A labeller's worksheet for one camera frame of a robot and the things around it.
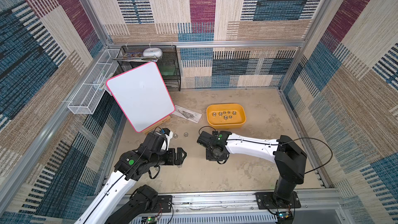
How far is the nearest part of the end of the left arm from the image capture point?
2.02ft

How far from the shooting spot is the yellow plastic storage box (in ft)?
3.30

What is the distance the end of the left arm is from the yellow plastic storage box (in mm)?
377
